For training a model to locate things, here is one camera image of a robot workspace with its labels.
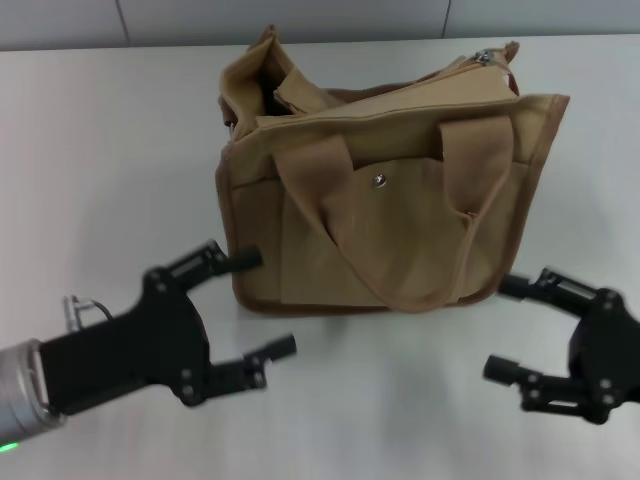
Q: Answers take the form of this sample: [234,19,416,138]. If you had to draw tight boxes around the khaki canvas food bag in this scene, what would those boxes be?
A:
[215,24,571,317]

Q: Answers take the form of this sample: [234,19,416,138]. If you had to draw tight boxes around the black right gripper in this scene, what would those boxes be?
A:
[482,267,640,426]

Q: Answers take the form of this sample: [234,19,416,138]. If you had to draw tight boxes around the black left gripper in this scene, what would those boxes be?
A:
[37,239,299,417]

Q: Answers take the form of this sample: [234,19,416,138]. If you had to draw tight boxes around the silver connector with black cable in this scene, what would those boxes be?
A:
[62,294,115,332]

